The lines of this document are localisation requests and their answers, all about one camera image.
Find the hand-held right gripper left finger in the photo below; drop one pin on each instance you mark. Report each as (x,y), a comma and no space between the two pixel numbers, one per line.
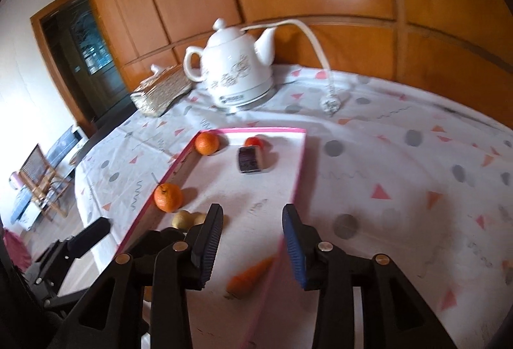
(210,245)

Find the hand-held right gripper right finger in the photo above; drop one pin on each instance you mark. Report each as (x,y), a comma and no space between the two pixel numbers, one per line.
(294,245)

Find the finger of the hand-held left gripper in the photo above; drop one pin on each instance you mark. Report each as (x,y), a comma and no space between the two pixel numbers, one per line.
(90,235)

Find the brown longan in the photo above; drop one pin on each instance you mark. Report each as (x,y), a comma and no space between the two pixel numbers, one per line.
(181,219)
(199,219)

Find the pink tray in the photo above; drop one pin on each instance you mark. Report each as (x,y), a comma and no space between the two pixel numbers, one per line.
(240,204)

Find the large dark sugarcane piece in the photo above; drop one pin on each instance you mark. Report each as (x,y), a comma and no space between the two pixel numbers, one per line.
(249,160)

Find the large orange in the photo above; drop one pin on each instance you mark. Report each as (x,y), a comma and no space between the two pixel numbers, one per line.
(206,143)

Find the dark red cloth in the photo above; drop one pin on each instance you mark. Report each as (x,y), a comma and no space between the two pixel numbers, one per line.
(16,253)

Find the carrot piece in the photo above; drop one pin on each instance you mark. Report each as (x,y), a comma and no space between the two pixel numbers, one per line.
(248,277)

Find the small tangerine with stem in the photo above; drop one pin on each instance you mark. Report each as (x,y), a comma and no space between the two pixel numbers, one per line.
(168,197)

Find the wooden folding rack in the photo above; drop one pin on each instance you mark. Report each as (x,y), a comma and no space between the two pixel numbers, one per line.
(38,176)

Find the red cherry tomato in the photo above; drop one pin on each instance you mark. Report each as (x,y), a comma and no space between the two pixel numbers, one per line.
(253,141)

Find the white patterned tablecloth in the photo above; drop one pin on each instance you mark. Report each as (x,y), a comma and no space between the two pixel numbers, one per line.
(380,156)

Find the woven tissue box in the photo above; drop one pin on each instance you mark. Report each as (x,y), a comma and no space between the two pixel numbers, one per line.
(160,90)

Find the wooden glass door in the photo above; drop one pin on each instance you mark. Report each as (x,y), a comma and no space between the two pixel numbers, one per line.
(92,60)

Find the white ceramic electric kettle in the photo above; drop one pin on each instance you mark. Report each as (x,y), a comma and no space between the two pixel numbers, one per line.
(232,64)

